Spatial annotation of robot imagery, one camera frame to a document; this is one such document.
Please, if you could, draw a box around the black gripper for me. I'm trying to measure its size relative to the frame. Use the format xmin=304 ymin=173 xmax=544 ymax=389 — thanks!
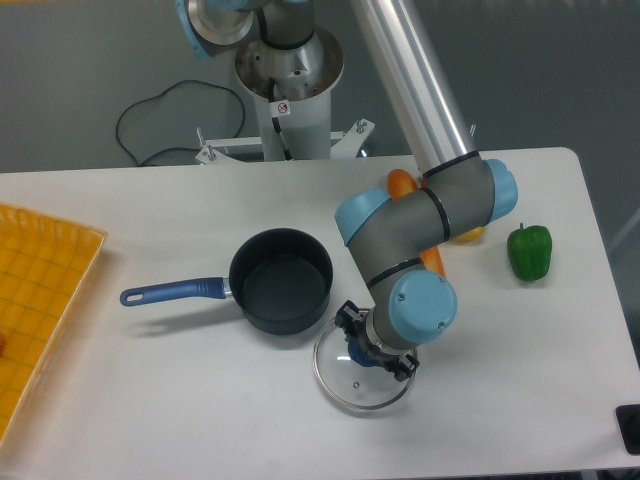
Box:
xmin=335 ymin=300 xmax=418 ymax=382

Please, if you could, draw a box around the glass lid blue knob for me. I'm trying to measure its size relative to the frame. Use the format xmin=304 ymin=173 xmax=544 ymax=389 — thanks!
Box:
xmin=313 ymin=319 xmax=415 ymax=412

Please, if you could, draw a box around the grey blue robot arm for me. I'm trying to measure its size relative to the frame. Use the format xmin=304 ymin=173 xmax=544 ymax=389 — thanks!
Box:
xmin=176 ymin=1 xmax=518 ymax=382

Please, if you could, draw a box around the yellow bell pepper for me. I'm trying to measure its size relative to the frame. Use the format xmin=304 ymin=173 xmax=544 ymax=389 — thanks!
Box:
xmin=453 ymin=226 xmax=485 ymax=244

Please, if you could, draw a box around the green bell pepper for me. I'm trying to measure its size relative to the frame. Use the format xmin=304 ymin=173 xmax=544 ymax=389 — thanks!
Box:
xmin=507 ymin=224 xmax=553 ymax=282

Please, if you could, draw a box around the black device at table corner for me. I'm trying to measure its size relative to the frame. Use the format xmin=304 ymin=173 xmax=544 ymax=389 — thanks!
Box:
xmin=615 ymin=404 xmax=640 ymax=455

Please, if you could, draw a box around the yellow woven tray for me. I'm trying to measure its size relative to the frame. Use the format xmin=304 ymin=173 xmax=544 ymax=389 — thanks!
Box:
xmin=1 ymin=203 xmax=108 ymax=443

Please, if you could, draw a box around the dark saucepan blue handle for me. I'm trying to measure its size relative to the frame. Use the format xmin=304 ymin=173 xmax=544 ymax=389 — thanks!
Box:
xmin=120 ymin=228 xmax=333 ymax=336

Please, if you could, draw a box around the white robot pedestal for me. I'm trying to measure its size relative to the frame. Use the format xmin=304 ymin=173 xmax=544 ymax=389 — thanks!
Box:
xmin=194 ymin=27 xmax=476 ymax=166

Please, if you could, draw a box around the black cable on floor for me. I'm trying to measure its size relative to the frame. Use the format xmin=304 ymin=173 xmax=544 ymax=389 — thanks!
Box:
xmin=115 ymin=79 xmax=246 ymax=167

